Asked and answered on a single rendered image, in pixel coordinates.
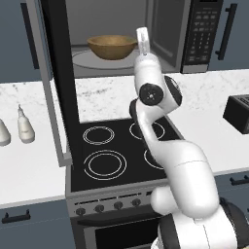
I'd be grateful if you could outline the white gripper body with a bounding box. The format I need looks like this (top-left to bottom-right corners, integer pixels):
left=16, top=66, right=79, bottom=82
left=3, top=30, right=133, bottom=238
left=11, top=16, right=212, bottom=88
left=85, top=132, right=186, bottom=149
left=135, top=26, right=152, bottom=54

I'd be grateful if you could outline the wooden bowl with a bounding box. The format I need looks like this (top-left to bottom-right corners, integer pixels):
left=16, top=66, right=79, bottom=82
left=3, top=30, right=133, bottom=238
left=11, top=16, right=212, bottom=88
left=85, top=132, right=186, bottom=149
left=86, top=34, right=139, bottom=61

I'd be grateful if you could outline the black and grey microwave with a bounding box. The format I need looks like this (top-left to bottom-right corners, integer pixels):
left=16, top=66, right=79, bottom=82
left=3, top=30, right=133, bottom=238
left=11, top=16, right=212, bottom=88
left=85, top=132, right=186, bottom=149
left=64, top=0, right=225, bottom=79

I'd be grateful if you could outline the glass microwave turntable plate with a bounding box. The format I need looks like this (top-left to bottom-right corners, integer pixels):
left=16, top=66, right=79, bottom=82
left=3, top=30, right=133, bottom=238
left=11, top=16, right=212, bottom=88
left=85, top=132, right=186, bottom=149
left=71, top=48, right=144, bottom=71

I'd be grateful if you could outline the microwave door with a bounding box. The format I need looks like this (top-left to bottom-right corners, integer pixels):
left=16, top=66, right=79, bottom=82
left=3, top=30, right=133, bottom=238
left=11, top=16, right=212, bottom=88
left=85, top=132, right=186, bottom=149
left=25, top=0, right=81, bottom=168

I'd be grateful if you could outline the black hob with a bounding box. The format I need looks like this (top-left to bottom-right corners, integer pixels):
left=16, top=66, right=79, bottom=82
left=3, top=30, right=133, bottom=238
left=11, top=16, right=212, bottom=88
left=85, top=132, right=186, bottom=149
left=66, top=115, right=186, bottom=195

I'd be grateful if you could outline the black toaster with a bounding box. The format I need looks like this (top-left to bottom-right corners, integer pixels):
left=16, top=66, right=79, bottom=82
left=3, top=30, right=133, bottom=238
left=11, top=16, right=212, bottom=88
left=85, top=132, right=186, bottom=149
left=222, top=93, right=249, bottom=135

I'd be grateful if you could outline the white bottle with spout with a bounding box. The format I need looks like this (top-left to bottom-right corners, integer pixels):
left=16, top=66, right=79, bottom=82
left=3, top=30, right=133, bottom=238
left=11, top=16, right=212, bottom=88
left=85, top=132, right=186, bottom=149
left=17, top=103, right=36, bottom=144

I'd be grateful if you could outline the blue-grey drawer front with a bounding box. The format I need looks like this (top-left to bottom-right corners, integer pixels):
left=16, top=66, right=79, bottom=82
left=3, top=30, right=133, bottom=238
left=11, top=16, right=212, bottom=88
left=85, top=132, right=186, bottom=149
left=213, top=170, right=249, bottom=217
left=0, top=198, right=77, bottom=249

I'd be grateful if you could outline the steel oven front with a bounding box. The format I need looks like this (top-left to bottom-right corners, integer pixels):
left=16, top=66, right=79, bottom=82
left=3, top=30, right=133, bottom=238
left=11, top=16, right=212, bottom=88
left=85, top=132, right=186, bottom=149
left=66, top=186, right=169, bottom=249

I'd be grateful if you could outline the black cupboard handle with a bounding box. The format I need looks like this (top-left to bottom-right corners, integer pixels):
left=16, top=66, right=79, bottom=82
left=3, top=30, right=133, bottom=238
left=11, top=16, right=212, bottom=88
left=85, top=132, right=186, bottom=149
left=19, top=2, right=41, bottom=70
left=214, top=2, right=238, bottom=61

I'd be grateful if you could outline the blue-grey wall cupboard door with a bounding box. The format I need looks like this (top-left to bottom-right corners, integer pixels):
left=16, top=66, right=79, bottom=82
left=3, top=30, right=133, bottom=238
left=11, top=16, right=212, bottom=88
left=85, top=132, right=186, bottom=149
left=207, top=0, right=249, bottom=72
left=0, top=0, right=53, bottom=85

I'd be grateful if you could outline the black drawer handle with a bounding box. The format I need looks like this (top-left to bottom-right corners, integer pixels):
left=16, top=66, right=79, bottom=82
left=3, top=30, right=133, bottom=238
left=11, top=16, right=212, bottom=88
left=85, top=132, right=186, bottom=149
left=1, top=209, right=31, bottom=225
left=229, top=174, right=249, bottom=187

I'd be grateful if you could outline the black oven door handle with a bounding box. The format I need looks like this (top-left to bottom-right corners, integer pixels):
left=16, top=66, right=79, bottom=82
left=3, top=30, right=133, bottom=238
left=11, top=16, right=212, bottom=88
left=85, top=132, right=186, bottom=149
left=75, top=210, right=161, bottom=228

